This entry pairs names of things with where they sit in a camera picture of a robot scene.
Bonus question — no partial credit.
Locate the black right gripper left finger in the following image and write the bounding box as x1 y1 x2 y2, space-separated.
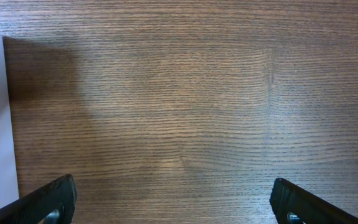
0 174 77 224

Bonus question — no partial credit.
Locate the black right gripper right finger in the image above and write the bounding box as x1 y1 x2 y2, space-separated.
269 178 358 224

